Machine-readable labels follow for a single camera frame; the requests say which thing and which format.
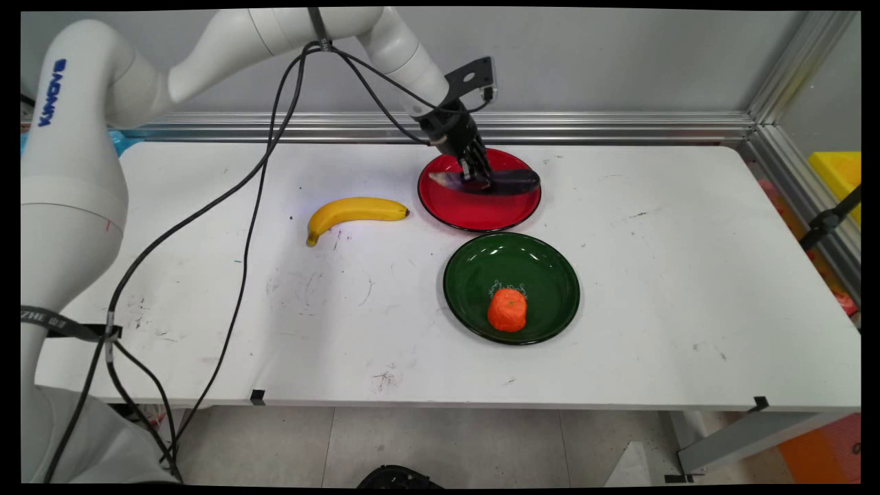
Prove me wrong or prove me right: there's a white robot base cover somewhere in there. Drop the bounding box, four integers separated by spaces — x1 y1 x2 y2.
21 384 181 485

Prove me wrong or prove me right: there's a black cable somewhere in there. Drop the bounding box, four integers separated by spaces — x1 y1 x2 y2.
159 41 497 475
43 41 454 485

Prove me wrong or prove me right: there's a black clamp stand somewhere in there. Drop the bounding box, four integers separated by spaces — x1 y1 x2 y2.
797 184 861 252

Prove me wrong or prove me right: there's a dark green round plate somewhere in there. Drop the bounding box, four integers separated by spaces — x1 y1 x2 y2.
443 232 581 346

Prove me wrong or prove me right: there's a dark purple eggplant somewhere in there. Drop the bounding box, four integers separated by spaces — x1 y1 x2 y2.
428 166 542 197

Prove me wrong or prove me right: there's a black strap with white print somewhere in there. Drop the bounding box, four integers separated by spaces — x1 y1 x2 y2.
21 305 124 343

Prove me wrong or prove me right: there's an orange tangerine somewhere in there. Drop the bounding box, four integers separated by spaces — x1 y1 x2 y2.
487 287 529 333

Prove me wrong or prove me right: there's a yellow banana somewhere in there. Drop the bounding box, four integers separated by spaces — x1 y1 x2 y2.
306 197 410 248

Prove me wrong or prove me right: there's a grey table leg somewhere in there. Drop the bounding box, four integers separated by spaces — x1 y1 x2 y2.
676 410 829 476

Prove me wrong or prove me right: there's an upright aluminium frame post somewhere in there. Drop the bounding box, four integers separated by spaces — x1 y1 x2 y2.
748 10 860 126

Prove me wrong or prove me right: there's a black round floor object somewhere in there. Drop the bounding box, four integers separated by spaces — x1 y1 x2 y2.
357 465 445 490

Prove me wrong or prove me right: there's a light blue plastic bag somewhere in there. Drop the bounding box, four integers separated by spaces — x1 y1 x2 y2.
110 130 146 159

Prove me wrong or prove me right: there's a yellow box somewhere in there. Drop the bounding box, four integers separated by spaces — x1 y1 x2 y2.
807 151 861 228

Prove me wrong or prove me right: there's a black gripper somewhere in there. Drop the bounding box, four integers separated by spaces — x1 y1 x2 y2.
412 109 494 188

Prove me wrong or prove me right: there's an orange box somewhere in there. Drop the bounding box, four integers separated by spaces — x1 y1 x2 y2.
777 412 861 485

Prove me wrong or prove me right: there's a red round plate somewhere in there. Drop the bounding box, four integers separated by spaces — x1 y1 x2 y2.
417 147 542 232

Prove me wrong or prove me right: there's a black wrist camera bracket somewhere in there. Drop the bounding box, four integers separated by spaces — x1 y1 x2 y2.
443 56 498 115

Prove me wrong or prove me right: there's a horizontal aluminium frame rail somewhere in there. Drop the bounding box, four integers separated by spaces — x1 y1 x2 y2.
110 111 757 146

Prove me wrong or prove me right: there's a slanted aluminium frame rail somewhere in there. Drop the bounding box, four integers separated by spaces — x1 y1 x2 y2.
745 124 861 305

